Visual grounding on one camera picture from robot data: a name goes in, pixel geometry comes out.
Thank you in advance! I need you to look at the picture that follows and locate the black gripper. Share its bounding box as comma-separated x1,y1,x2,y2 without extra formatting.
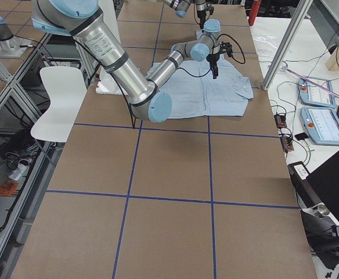
206,42,233,79
194,2,214,25

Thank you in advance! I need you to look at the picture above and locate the light blue button shirt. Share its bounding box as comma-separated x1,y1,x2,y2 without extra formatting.
146,28,254,119

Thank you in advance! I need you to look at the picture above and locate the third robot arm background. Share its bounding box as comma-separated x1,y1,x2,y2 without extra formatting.
0,17,33,58

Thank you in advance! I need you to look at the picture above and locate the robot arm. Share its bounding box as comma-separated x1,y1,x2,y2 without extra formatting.
163,0,214,28
32,1,222,123

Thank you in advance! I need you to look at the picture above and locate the red cylinder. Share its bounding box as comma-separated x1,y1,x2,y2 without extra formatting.
248,0,261,26

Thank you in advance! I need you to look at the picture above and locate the clear plastic bag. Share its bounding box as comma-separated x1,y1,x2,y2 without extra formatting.
252,33,279,57

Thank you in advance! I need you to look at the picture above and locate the rod with white hook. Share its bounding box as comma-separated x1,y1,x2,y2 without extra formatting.
282,66,339,99

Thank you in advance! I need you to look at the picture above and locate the upper blue teach pendant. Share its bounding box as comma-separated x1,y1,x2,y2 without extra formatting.
298,78,336,108

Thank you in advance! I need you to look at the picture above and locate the blue teach pendant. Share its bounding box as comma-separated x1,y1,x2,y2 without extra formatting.
298,78,336,108
300,106,339,146

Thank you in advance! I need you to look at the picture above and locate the lower blue teach pendant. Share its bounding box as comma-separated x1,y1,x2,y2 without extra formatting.
300,106,339,146

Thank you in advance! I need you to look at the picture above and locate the white chair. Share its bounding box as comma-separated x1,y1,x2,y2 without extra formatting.
31,66,87,142

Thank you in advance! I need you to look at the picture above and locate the aluminium frame post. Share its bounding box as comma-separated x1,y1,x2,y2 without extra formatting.
262,0,313,91

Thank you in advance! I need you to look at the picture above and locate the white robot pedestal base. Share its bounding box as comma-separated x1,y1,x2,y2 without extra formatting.
95,0,129,96

